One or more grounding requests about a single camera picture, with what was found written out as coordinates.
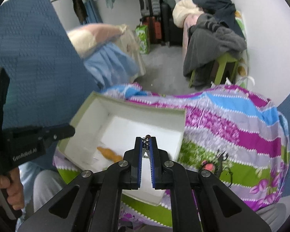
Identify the dark bead bracelet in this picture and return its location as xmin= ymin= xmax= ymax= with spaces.
xmin=141 ymin=133 xmax=152 ymax=160

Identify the pink hair clip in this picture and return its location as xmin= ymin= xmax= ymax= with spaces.
xmin=200 ymin=160 xmax=216 ymax=173

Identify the black hair clip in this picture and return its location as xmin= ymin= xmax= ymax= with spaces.
xmin=214 ymin=150 xmax=233 ymax=188

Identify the person's left hand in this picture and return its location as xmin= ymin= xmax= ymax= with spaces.
xmin=0 ymin=168 xmax=24 ymax=211

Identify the orange gourd-shaped pendant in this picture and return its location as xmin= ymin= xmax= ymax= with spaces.
xmin=97 ymin=147 xmax=122 ymax=163

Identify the green white cardboard box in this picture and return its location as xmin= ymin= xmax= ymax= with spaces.
xmin=57 ymin=90 xmax=187 ymax=206

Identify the large blue quilted cushion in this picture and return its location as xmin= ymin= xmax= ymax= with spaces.
xmin=0 ymin=0 xmax=98 ymax=129

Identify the colourful patterned cloth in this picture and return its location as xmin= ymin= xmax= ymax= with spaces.
xmin=53 ymin=84 xmax=290 ymax=231

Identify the light blue blanket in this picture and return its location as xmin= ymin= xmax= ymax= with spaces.
xmin=84 ymin=43 xmax=140 ymax=90

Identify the green plastic stool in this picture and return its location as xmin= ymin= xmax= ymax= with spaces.
xmin=189 ymin=52 xmax=239 ymax=87

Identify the pink cream pillow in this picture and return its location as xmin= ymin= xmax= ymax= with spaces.
xmin=67 ymin=23 xmax=127 ymax=59

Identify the grey clothes pile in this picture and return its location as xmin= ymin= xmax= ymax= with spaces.
xmin=183 ymin=13 xmax=247 ymax=87

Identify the cream fluffy blanket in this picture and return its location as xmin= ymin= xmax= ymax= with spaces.
xmin=172 ymin=0 xmax=204 ymax=28

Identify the grey hard suitcase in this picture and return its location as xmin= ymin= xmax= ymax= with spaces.
xmin=139 ymin=0 xmax=161 ymax=17

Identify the dark navy garment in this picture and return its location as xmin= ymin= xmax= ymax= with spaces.
xmin=192 ymin=0 xmax=244 ymax=38

